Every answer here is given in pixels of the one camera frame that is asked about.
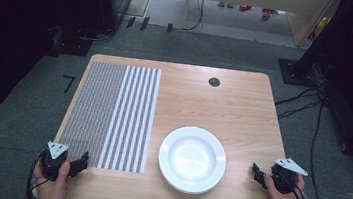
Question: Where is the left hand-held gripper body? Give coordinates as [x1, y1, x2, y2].
[39, 140, 73, 184]

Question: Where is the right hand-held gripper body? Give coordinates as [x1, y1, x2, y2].
[268, 156, 310, 198]

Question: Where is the white plate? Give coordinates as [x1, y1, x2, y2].
[154, 122, 231, 198]

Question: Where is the person's left hand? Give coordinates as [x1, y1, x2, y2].
[29, 152, 72, 199]

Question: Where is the grey striped placemat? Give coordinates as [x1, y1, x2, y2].
[55, 58, 163, 175]

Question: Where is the black angled floor tape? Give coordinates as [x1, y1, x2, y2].
[60, 74, 77, 96]

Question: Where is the dark round table grommet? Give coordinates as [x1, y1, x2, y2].
[207, 76, 222, 88]

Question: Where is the red tool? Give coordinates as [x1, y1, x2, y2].
[238, 3, 253, 13]
[260, 8, 279, 22]

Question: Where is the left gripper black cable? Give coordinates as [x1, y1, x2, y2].
[24, 150, 53, 199]

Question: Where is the long black floor cable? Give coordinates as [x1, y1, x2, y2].
[303, 94, 353, 199]

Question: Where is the black stand base plate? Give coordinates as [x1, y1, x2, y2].
[275, 57, 323, 89]

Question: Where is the yellow cable coil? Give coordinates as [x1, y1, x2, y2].
[312, 16, 332, 42]

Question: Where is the black hanging cable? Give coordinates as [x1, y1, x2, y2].
[182, 0, 208, 34]

